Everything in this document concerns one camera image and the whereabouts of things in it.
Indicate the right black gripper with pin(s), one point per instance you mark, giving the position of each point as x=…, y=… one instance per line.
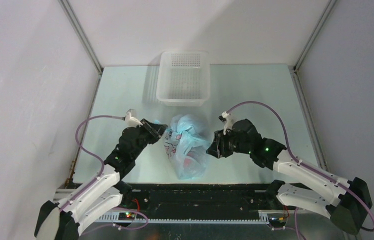
x=217, y=147

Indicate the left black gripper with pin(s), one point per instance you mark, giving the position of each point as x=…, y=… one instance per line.
x=154, y=130

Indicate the light blue plastic bag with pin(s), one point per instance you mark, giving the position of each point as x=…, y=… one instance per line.
x=185, y=143

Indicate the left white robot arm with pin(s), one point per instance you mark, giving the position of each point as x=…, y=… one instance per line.
x=69, y=217

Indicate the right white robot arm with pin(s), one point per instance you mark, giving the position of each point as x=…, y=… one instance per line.
x=344, y=202

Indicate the white perforated plastic basket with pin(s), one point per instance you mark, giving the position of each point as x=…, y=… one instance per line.
x=183, y=78

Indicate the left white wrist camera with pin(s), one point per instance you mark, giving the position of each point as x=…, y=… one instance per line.
x=130, y=118

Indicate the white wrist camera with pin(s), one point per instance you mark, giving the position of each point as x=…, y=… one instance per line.
x=130, y=118
x=228, y=120

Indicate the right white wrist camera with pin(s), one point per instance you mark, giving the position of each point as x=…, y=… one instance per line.
x=228, y=120

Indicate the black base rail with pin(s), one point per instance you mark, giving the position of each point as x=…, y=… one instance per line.
x=200, y=202

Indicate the left aluminium frame post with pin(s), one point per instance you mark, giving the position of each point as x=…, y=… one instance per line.
x=82, y=36

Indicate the aluminium frame post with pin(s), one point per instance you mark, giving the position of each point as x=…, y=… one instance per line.
x=82, y=36
x=315, y=33

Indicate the right aluminium frame post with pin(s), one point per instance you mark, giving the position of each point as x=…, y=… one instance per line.
x=315, y=33

